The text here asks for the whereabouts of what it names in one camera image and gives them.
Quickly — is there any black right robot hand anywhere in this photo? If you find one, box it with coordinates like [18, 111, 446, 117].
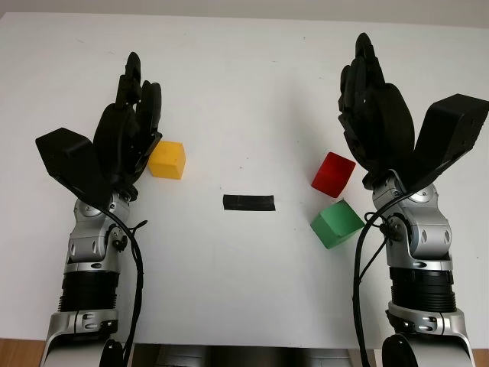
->
[338, 33, 416, 190]

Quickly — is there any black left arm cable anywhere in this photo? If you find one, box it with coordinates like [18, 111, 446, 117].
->
[89, 202, 149, 367]

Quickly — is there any dark grey robot torso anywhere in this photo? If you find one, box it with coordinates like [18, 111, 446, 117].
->
[131, 343, 358, 367]

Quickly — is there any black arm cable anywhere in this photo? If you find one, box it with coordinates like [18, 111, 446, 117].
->
[351, 187, 417, 367]
[89, 202, 149, 367]

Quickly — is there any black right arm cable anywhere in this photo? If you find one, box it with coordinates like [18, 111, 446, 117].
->
[351, 187, 417, 367]

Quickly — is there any yellow cube block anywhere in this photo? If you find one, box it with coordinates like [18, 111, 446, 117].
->
[147, 140, 187, 180]

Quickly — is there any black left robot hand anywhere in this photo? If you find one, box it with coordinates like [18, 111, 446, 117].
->
[92, 52, 164, 200]

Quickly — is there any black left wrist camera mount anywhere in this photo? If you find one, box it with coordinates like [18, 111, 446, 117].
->
[34, 128, 114, 209]

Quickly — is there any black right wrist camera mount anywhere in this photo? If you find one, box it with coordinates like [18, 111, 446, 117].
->
[404, 93, 489, 192]

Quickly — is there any green cube block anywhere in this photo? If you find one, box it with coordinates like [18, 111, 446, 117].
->
[309, 198, 366, 250]

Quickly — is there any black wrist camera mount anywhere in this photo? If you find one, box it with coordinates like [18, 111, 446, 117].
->
[34, 128, 114, 209]
[404, 93, 489, 192]

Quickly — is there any red cube block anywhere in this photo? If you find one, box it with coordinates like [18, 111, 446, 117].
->
[311, 151, 357, 199]

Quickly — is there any black tape strip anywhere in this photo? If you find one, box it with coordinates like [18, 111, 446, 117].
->
[222, 193, 277, 213]

